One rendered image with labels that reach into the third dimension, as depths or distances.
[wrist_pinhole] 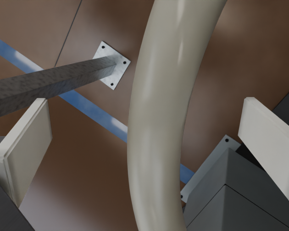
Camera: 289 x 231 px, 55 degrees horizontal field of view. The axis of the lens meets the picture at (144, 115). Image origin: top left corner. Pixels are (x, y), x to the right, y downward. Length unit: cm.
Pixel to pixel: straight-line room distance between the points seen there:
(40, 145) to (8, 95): 76
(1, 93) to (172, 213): 80
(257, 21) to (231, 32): 12
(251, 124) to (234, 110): 132
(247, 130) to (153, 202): 8
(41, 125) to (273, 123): 13
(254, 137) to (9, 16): 186
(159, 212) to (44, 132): 8
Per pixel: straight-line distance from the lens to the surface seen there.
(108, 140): 175
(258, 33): 146
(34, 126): 16
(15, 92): 95
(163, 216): 17
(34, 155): 16
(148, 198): 16
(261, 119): 18
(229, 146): 156
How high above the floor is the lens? 145
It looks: 65 degrees down
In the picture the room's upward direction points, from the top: 133 degrees counter-clockwise
